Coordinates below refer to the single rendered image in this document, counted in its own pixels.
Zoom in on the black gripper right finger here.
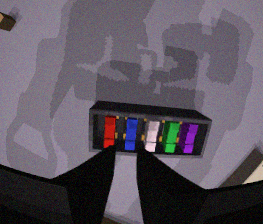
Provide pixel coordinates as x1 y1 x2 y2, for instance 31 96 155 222
136 148 263 224

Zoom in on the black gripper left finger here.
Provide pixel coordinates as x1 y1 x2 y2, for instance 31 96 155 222
0 145 116 224

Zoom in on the small brown cube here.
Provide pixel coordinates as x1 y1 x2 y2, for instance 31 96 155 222
0 12 17 31

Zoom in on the black fuse block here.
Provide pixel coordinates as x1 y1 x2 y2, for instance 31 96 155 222
88 101 212 159

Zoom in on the beige shallow rectangular tray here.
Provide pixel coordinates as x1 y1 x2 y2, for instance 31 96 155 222
219 149 263 188

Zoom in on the red fuse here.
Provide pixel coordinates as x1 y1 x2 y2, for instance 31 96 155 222
103 116 116 148

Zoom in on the white fuse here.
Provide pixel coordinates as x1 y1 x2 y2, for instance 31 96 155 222
143 120 159 152

